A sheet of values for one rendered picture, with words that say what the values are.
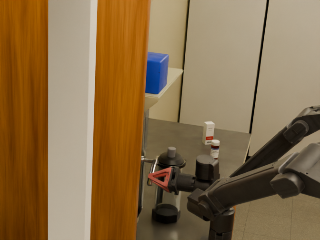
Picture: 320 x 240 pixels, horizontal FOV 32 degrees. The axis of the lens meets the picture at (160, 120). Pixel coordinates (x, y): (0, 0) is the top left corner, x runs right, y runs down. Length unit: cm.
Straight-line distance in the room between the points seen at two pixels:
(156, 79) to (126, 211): 37
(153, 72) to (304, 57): 317
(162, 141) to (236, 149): 36
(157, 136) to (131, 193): 126
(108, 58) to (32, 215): 53
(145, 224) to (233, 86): 282
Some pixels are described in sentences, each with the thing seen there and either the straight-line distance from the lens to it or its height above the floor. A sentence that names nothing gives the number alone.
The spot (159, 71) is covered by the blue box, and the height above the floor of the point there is 158.
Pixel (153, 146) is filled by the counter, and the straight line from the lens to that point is 264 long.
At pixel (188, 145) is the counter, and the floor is 94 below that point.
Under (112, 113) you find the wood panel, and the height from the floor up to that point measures 148.
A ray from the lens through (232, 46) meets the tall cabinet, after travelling 461.
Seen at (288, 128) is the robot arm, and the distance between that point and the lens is 153.
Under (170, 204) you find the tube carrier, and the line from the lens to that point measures 199.
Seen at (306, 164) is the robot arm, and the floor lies 157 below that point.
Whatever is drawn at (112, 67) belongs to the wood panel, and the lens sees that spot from 141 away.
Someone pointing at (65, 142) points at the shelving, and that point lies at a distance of 61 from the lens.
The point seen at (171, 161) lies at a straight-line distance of 192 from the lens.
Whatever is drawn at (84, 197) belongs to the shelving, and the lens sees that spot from 63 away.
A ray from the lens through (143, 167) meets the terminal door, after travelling 189.
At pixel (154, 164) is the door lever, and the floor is 120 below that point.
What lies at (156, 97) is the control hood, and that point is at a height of 151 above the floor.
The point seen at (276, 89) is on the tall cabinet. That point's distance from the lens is 467.
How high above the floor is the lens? 196
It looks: 20 degrees down
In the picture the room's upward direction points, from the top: 4 degrees clockwise
